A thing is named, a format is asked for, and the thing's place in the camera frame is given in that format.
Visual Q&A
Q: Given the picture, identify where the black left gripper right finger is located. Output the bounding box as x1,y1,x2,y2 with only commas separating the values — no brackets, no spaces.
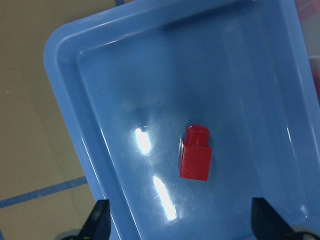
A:
250,197,295,240

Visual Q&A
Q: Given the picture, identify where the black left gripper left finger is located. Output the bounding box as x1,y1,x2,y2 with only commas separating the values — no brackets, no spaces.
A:
78,199,111,240

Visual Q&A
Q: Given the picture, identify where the red block with stud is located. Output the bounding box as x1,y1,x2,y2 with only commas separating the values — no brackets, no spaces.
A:
179,125,212,181

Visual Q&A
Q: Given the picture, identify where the blue plastic tray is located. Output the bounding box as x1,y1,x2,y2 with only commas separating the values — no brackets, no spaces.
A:
43,0,320,240

